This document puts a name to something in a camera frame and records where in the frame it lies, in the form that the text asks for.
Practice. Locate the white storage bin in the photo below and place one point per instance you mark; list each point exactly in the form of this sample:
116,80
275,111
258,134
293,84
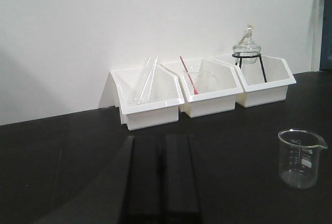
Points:
165,99
223,87
255,90

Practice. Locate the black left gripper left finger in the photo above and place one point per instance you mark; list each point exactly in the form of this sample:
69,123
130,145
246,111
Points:
126,191

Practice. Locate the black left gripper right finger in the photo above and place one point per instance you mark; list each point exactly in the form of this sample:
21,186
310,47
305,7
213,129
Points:
180,202

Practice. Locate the small beaker in bin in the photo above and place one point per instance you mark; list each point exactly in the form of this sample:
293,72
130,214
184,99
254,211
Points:
200,78

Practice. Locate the white right storage bin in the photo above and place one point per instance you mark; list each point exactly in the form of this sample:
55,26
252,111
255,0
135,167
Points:
255,90

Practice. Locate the black tripod stand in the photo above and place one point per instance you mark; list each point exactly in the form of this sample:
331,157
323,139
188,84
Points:
262,69

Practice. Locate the white middle storage bin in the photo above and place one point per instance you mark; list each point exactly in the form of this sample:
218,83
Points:
223,87

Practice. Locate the glass alcohol lamp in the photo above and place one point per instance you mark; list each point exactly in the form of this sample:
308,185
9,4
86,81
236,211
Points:
246,51

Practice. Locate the clear glass beaker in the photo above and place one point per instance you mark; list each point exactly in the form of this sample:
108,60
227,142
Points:
299,156

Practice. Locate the red stirring spatula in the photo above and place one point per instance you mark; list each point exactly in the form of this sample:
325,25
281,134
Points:
189,76

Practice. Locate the blue shelving unit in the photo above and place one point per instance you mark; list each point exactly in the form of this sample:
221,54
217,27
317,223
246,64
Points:
325,61

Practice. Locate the white left storage bin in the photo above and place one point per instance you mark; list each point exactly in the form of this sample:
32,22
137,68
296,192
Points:
165,99

